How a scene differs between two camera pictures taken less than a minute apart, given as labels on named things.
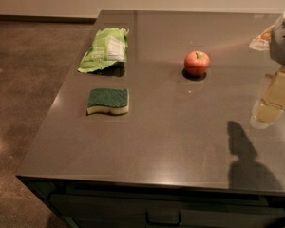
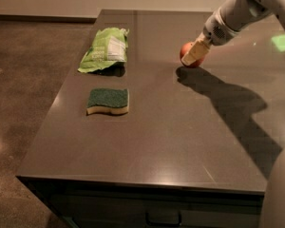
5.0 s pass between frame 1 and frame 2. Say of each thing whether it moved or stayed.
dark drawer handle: stayed
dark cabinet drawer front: stayed
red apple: moved
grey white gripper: moved
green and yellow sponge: stayed
